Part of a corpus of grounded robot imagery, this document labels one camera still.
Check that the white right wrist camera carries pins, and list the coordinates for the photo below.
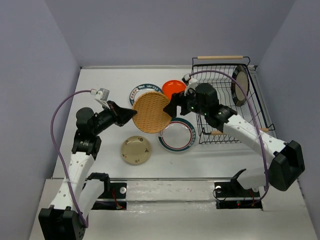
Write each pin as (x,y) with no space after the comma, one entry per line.
(190,83)

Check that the black wire dish rack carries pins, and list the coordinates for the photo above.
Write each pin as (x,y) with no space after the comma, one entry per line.
(217,71)

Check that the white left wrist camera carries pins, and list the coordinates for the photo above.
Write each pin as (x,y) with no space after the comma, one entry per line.
(101,96)

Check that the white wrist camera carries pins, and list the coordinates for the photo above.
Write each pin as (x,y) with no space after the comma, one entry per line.
(101,96)
(190,83)

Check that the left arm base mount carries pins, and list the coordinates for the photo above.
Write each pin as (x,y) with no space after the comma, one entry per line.
(114,199)

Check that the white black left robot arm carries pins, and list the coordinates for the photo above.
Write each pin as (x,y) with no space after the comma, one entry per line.
(67,216)

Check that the cream patterned plate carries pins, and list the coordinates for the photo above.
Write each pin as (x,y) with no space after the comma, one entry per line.
(136,150)

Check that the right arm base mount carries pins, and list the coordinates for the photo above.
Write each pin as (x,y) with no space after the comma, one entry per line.
(228,198)

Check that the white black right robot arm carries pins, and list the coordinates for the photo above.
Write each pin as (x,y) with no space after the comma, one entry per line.
(282,162)

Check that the woven bamboo plate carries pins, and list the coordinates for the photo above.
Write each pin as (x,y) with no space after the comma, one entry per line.
(150,117)

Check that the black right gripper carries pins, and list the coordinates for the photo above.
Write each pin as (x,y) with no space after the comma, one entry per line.
(171,108)

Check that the dark rimmed ceramic plate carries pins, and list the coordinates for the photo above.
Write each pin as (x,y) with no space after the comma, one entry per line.
(240,87)

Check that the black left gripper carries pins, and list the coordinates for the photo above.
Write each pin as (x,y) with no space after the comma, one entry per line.
(121,116)

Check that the orange plastic plate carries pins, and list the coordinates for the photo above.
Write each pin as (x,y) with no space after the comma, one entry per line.
(173,86)

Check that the white plate green red rim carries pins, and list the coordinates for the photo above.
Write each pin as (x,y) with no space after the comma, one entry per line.
(179,136)

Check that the white plate blue lettered rim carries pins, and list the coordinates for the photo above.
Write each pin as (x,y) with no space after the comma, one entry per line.
(141,89)

